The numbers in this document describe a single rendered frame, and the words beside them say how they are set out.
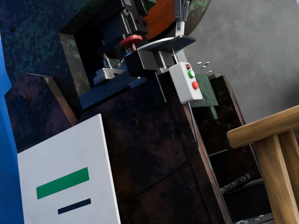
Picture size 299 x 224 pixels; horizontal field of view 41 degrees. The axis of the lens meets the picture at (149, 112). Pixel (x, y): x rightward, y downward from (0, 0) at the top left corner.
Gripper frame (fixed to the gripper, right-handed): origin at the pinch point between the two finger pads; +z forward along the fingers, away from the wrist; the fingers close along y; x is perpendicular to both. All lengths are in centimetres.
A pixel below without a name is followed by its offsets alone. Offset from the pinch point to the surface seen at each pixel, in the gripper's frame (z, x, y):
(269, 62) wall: -29, 11, 333
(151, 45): 7.8, 7.1, -11.1
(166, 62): 13.4, 4.3, -1.3
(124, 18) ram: -4.8, 23.7, -3.9
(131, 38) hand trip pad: 9.5, 3.3, -35.4
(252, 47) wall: -45, 33, 334
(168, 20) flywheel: -12.0, 19.3, 34.8
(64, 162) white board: 56, 36, -23
